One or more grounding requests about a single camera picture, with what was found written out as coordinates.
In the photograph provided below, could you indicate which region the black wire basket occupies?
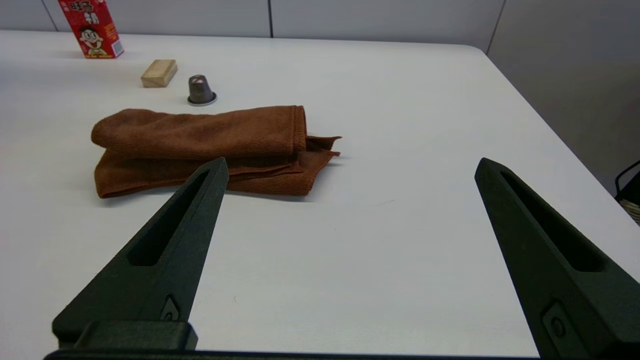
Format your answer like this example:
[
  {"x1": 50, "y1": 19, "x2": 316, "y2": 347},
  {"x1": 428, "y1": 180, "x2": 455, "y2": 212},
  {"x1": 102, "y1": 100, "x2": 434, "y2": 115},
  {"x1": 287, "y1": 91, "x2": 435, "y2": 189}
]
[{"x1": 614, "y1": 160, "x2": 640, "y2": 224}]

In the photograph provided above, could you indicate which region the red milk carton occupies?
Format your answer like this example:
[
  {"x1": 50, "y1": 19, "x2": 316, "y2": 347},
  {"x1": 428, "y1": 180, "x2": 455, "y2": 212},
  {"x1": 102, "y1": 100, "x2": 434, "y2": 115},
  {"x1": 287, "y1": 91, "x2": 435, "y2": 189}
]
[{"x1": 57, "y1": 0, "x2": 125, "y2": 60}]

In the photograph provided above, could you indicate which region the folded brown towel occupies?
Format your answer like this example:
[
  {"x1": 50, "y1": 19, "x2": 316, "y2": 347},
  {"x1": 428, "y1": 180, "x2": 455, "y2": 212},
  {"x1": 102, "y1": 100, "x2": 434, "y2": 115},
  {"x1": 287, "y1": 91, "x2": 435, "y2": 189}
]
[{"x1": 91, "y1": 105, "x2": 343, "y2": 199}]

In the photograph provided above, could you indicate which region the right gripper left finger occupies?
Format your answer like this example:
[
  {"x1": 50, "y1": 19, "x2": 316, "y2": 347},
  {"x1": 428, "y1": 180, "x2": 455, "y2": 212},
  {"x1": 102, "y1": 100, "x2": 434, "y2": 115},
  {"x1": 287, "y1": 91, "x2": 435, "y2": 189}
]
[{"x1": 52, "y1": 157, "x2": 230, "y2": 351}]

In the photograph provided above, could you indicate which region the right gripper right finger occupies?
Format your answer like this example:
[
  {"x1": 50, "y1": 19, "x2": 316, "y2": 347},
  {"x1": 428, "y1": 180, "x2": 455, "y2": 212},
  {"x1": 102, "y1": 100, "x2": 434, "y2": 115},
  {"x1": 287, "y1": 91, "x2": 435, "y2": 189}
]
[{"x1": 474, "y1": 157, "x2": 640, "y2": 360}]

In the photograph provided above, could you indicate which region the dark coffee capsule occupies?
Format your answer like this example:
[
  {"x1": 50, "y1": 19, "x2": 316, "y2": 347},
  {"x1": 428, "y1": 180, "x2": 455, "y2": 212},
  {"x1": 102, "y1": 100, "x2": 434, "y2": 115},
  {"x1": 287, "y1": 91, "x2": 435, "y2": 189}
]
[{"x1": 187, "y1": 75, "x2": 218, "y2": 107}]

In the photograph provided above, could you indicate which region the small wooden block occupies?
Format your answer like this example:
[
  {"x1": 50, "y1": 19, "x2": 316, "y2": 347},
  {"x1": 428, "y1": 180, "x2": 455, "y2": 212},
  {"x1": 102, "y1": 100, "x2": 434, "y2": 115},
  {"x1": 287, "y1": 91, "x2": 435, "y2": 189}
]
[{"x1": 140, "y1": 59, "x2": 178, "y2": 89}]

